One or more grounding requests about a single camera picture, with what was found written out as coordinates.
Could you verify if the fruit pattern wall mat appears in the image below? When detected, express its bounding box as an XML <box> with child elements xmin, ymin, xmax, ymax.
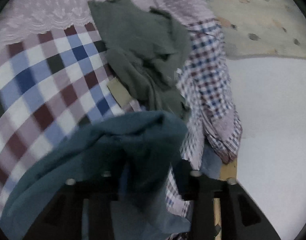
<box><xmin>206</xmin><ymin>0</ymin><xmax>306</xmax><ymax>59</ymax></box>

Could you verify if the checkered bed sheet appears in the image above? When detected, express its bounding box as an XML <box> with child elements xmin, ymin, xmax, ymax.
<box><xmin>0</xmin><ymin>0</ymin><xmax>153</xmax><ymax>217</ymax></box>

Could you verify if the blue t-shirt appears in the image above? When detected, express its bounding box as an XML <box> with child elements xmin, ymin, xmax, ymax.
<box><xmin>0</xmin><ymin>111</ymin><xmax>190</xmax><ymax>239</ymax></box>

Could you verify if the checkered quilt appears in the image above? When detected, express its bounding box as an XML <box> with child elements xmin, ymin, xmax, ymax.
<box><xmin>143</xmin><ymin>0</ymin><xmax>244</xmax><ymax>240</ymax></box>

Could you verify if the dark green garment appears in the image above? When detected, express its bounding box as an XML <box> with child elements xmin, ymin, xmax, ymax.
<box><xmin>88</xmin><ymin>0</ymin><xmax>191</xmax><ymax>122</ymax></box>

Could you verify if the blue cartoon pillow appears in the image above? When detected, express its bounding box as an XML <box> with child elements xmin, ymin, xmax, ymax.
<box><xmin>200</xmin><ymin>144</ymin><xmax>222</xmax><ymax>179</ymax></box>

